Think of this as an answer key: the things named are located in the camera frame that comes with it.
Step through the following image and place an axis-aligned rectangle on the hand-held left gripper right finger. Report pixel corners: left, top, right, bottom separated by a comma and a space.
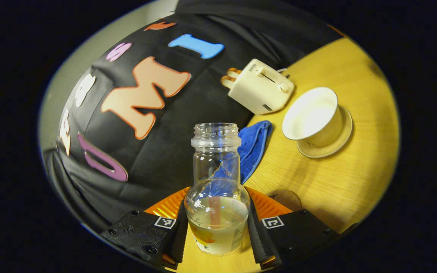
246, 187, 340, 270

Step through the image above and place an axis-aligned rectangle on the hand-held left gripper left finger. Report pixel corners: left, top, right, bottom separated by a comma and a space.
100, 187, 190, 270

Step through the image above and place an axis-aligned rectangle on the clear glass water bottle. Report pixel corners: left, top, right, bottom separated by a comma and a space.
184, 122, 251, 255

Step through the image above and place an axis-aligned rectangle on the round brown coaster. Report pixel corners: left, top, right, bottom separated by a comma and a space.
268, 190, 302, 211

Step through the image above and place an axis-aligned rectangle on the cream ceramic teacup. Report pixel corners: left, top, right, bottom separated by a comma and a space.
282, 87, 343, 147

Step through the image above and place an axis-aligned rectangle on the black backdrop cloth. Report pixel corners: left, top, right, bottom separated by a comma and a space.
42, 0, 346, 234

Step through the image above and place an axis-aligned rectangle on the blue towel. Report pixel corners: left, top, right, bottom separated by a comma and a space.
237, 121, 273, 185

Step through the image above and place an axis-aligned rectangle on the cream ceramic saucer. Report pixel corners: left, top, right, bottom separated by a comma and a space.
297, 105, 354, 158

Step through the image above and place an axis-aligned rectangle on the cream toaster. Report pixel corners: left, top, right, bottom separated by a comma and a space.
228, 59, 295, 115

